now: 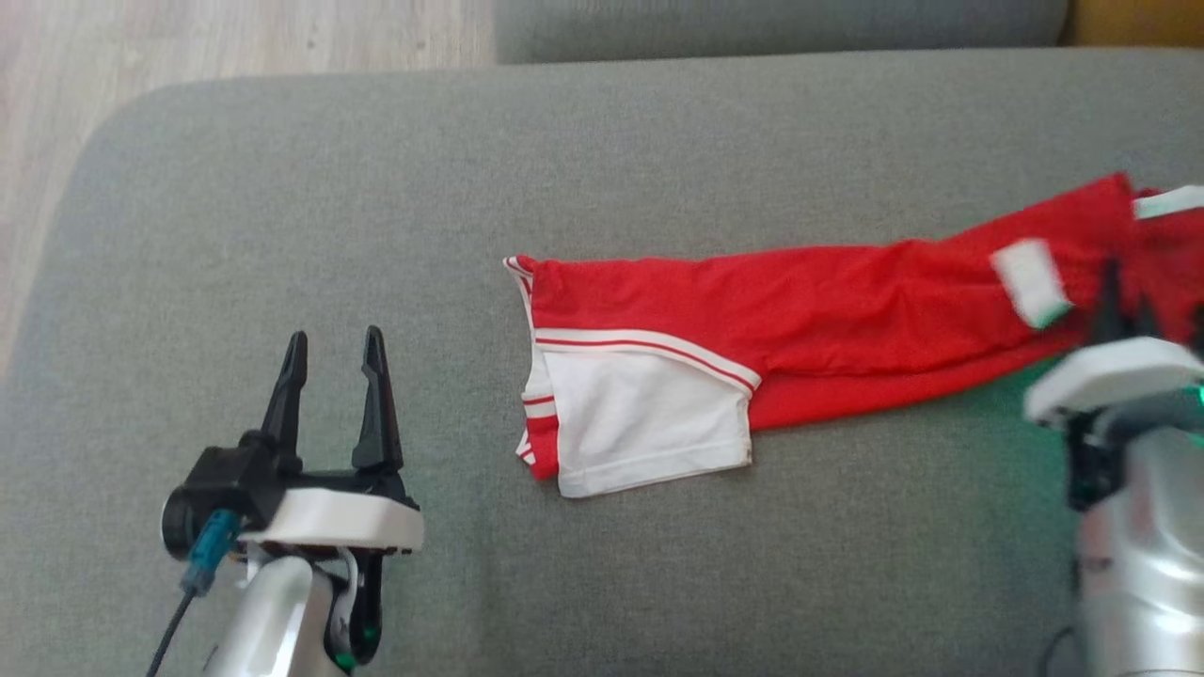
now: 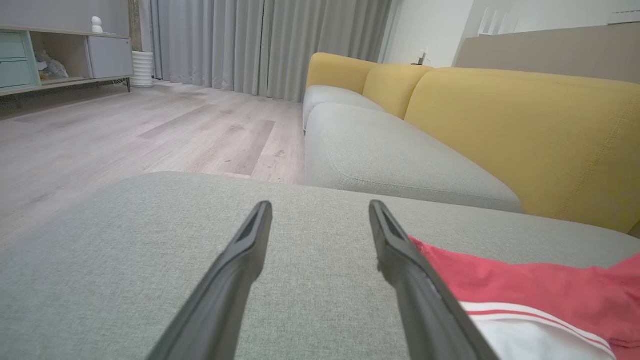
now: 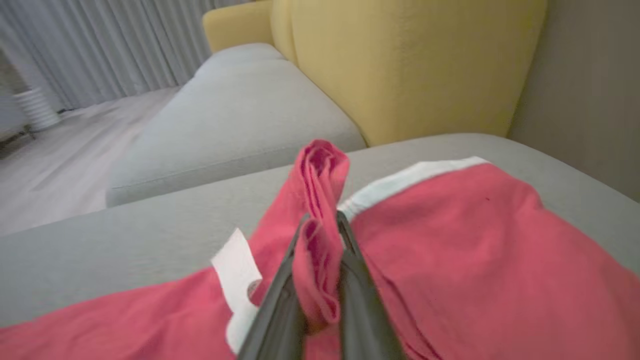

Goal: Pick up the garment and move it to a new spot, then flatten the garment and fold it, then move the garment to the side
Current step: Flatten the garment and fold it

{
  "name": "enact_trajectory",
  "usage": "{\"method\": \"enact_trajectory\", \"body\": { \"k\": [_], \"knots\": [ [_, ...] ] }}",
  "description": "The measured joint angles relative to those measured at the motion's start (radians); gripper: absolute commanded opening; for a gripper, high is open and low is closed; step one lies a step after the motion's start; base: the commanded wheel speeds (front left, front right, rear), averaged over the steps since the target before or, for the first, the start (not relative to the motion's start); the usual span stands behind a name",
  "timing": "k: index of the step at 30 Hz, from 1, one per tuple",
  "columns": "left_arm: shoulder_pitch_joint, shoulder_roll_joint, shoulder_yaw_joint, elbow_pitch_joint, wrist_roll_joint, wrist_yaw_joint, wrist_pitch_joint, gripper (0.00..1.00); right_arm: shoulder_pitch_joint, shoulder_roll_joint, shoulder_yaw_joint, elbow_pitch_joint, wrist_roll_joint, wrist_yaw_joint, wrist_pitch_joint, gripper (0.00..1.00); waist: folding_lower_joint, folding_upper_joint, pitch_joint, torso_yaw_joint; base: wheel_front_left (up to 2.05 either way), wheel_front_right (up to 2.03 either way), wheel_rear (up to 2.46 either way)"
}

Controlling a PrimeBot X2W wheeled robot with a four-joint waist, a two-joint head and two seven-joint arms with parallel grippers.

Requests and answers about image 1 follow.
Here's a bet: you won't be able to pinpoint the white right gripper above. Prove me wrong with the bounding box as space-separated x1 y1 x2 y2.
1022 258 1204 430

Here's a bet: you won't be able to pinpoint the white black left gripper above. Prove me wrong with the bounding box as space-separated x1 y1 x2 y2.
239 325 425 557

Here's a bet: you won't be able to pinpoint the red shorts with white trim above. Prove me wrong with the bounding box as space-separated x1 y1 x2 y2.
1127 184 1204 341

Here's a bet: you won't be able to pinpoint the red jersey with white sleeves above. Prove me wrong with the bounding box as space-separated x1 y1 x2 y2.
502 172 1145 500

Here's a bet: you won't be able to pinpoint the black cable with blue plug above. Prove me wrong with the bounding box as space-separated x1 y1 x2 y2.
145 509 245 677

